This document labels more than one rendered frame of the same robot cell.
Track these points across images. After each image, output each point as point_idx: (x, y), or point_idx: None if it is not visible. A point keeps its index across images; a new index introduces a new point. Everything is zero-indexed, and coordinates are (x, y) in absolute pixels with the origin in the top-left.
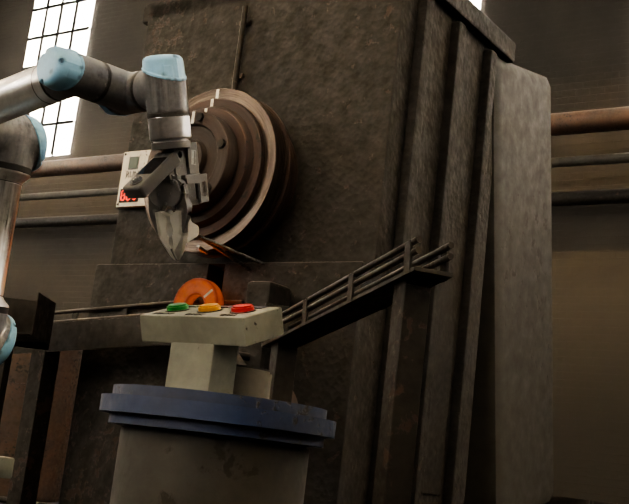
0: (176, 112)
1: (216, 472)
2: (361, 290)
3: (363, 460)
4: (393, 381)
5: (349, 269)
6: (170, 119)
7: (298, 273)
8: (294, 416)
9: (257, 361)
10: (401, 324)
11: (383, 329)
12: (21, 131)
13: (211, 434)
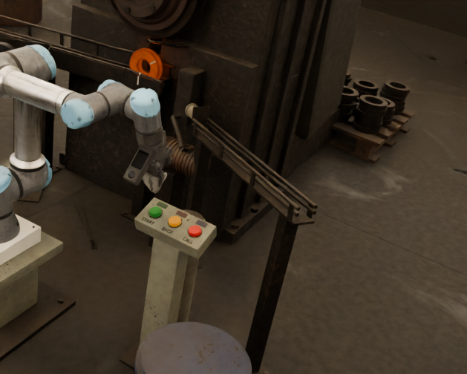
0: (154, 132)
1: None
2: (256, 160)
3: None
4: (274, 261)
5: (243, 70)
6: (151, 136)
7: (210, 61)
8: None
9: (185, 119)
10: (281, 238)
11: (260, 95)
12: (39, 70)
13: None
